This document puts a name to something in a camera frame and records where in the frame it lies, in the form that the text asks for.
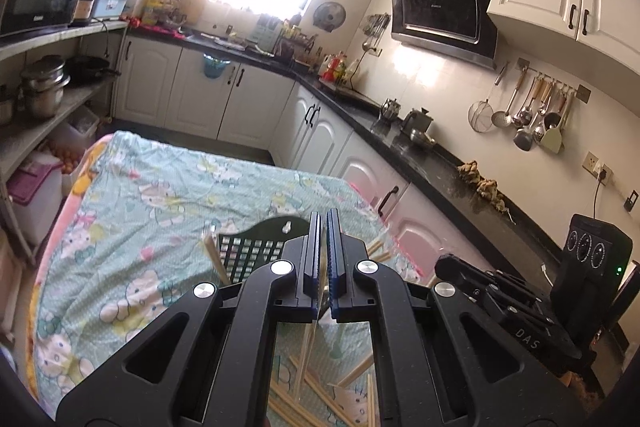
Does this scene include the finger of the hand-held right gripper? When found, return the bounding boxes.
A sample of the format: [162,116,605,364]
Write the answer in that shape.
[434,252,537,304]
[469,291,522,334]

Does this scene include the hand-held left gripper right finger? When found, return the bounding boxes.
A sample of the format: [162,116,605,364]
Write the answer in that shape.
[326,208,587,427]

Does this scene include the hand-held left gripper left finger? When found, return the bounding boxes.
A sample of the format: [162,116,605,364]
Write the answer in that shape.
[56,211,322,427]

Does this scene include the plastic-wrapped chopstick pair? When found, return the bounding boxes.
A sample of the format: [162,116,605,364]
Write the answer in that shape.
[292,252,328,403]
[201,234,232,284]
[367,236,396,264]

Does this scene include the green plastic utensil basket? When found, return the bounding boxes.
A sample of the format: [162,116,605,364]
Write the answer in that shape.
[214,216,371,288]

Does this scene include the pile of wooden chopsticks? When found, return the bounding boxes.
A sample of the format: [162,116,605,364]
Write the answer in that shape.
[272,347,381,427]

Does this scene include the row of hanging cooking utensils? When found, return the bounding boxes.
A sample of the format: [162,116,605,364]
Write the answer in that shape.
[491,69,572,154]

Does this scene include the pile of ginger roots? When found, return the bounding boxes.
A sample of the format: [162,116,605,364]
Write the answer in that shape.
[457,161,507,213]

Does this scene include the black appliance with dials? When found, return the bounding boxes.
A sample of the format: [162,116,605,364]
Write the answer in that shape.
[550,213,634,348]

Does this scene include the black countertop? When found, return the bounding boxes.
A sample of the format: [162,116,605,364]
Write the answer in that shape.
[125,19,566,268]

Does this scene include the steel pot with lid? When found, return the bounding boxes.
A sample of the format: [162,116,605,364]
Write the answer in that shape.
[400,108,434,144]

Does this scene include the white base cabinets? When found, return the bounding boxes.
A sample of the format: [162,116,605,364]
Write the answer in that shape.
[112,34,501,293]

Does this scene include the cartoon printed tablecloth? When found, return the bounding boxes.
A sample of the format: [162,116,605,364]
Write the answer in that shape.
[30,132,426,427]

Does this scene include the group of condiment bottles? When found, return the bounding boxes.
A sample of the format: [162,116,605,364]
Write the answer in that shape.
[320,52,361,83]

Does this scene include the blue hanging bin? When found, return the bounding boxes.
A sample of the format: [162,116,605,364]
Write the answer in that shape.
[202,53,232,79]

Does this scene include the small hanging kitchen tools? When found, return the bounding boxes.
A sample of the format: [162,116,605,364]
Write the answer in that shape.
[361,13,391,53]

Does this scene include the black range hood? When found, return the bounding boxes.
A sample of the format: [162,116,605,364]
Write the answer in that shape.
[384,0,499,70]

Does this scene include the pink-lidded plastic box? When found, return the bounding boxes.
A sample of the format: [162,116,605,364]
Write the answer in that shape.
[6,159,64,249]

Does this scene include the black wok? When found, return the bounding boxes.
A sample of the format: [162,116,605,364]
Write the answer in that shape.
[65,55,122,84]

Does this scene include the stacked steel pots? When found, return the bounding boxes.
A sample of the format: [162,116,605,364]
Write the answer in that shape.
[20,55,71,119]

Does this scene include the blue-grey plastic box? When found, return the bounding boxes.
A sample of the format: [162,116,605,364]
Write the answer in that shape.
[92,0,132,19]

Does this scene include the stone kitchen shelf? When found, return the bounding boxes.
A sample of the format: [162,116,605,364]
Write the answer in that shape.
[0,19,129,258]

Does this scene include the wire skimmer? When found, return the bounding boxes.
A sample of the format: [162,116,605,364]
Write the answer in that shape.
[468,62,509,134]

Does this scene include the wall socket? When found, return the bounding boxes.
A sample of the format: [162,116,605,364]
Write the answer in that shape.
[582,151,615,180]

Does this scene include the metal utensil rail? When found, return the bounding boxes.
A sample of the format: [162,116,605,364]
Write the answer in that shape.
[516,57,592,104]

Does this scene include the small wall fan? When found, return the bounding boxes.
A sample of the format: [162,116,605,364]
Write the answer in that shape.
[313,2,347,33]

